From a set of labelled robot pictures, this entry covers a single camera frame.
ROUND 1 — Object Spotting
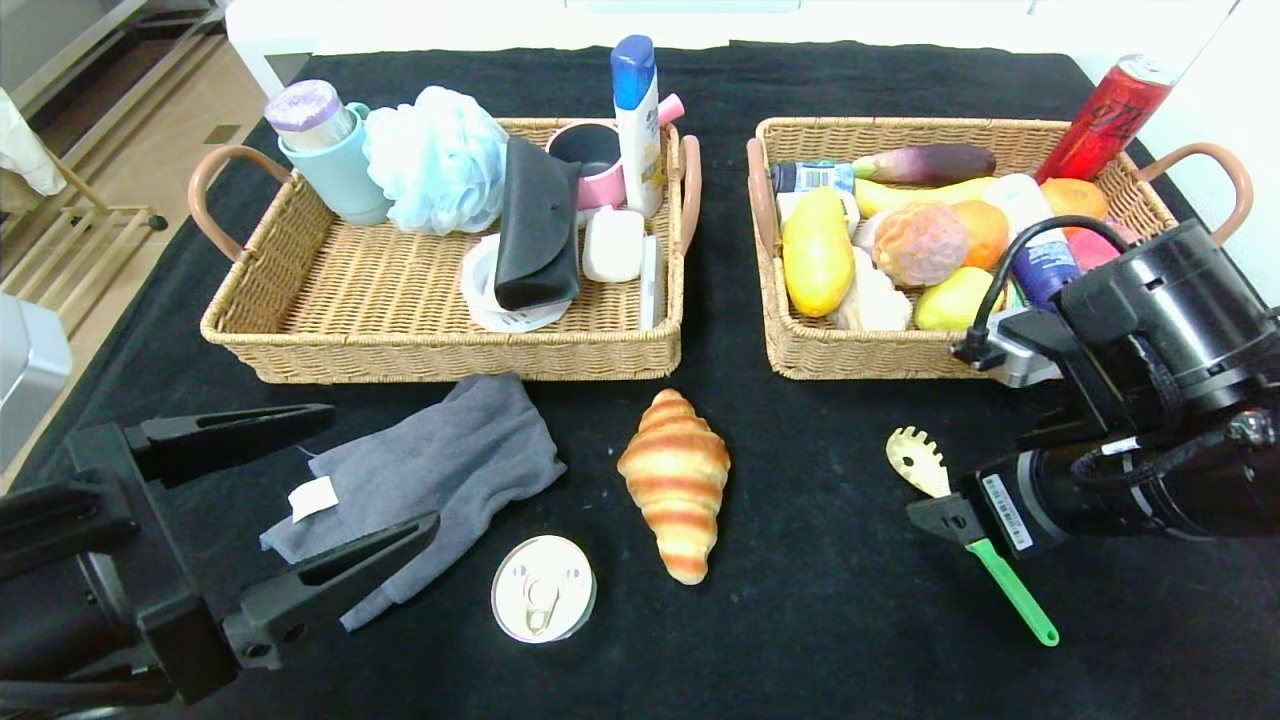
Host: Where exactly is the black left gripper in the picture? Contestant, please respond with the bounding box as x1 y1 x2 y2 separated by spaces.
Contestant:
0 402 441 707

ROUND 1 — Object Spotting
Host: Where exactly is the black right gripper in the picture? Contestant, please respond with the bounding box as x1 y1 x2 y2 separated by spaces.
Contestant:
905 447 1074 560

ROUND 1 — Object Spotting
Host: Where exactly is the green handled pasta spoon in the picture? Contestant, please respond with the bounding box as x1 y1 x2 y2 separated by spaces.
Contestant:
885 427 1059 648

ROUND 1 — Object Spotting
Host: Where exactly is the white drink bottle blue cap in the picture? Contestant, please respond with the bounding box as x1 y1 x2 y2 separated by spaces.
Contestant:
985 174 1083 309

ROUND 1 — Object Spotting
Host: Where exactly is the toy croissant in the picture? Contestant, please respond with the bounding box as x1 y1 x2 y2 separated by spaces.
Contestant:
616 389 732 586

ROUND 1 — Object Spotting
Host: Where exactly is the toy cream puff bun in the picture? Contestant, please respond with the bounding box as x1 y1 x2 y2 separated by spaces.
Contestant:
872 202 969 289

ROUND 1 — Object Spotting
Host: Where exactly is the rectangular wicker basket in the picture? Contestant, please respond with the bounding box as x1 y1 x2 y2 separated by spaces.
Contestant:
188 117 703 384
746 117 1254 381

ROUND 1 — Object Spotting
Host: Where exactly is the gray towel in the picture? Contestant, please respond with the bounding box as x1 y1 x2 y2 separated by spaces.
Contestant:
260 374 568 632

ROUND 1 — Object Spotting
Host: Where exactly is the black tablecloth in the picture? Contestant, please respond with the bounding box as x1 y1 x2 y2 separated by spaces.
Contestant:
0 40 1280 720

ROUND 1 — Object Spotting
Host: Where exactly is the toy yellow lemon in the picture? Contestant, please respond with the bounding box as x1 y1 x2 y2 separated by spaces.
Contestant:
914 266 1006 332

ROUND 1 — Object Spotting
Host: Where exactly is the toy white garlic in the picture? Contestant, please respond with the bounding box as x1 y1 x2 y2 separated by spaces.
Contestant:
836 246 913 332

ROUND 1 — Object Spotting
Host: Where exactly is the large toy orange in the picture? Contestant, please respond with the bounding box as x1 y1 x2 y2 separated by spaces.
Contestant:
950 200 1011 271

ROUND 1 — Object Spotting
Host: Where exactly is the pull tab tin can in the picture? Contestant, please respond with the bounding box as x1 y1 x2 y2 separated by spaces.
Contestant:
491 535 598 644

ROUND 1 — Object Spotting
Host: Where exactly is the toy yellow papaya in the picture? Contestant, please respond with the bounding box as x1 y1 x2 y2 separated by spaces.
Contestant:
781 188 856 319

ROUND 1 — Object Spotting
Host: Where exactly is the toy pink peach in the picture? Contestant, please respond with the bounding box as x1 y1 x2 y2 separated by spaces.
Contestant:
1065 225 1136 273

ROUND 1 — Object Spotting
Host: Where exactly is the white round container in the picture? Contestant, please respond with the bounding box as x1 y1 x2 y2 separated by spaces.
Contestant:
461 234 573 334

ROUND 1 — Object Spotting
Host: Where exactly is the toy yellow banana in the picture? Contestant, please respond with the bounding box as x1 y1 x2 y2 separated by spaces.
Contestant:
855 177 1001 221

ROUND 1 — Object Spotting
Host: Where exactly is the gold metal rack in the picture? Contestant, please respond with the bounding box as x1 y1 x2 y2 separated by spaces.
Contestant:
0 175 171 401

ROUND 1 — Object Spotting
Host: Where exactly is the small toy orange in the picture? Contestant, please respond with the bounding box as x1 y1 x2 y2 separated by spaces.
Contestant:
1040 178 1111 221

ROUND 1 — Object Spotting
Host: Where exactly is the teal plastic cup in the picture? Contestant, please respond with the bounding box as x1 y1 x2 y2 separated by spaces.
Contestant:
278 102 394 227

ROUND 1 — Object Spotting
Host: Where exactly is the toy purple eggplant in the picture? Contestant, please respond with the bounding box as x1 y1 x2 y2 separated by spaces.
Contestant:
853 143 997 187

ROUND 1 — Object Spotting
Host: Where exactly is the blue barcode snack packet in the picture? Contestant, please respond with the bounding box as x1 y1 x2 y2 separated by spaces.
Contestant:
770 160 861 196

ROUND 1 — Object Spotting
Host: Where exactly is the white comb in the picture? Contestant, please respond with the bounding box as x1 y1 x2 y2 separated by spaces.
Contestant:
638 235 665 332

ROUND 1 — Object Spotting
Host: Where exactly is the light blue bath pouf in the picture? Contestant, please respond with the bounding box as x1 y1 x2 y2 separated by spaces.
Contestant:
363 86 509 236

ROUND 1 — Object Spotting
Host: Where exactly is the black glasses case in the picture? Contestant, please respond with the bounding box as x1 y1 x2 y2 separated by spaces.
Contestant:
494 137 584 312

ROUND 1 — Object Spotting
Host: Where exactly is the purple lidded jar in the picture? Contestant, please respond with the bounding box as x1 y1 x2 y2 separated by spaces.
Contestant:
264 80 356 154

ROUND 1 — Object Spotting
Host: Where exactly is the red soda can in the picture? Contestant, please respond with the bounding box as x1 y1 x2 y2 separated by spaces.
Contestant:
1035 54 1176 184

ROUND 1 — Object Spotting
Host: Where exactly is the white soap box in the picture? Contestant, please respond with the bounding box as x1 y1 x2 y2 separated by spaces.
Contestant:
582 207 647 284

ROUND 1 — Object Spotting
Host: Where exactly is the white hanging cloth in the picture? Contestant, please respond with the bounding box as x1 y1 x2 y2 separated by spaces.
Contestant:
0 85 69 197

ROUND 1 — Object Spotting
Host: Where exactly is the pink mug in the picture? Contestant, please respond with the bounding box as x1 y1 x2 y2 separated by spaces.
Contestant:
546 94 687 212

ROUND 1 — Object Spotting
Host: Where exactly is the white shampoo bottle blue cap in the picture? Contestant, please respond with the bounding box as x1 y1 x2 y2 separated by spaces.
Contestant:
610 36 665 219

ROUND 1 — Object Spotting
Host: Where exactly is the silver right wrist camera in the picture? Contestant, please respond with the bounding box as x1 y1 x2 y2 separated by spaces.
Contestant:
975 305 1076 389

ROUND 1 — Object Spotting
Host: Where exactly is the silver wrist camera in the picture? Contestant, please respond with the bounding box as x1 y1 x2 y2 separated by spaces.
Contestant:
975 305 1076 389
0 295 73 471

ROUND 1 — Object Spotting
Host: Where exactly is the black braided cable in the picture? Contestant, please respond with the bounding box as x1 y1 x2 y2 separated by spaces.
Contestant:
1075 410 1280 491

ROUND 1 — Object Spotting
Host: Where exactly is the black camera cable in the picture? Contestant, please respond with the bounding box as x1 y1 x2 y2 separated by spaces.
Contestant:
955 215 1136 363

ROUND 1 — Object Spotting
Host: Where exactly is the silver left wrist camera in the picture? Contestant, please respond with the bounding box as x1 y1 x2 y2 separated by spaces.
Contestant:
0 295 73 471

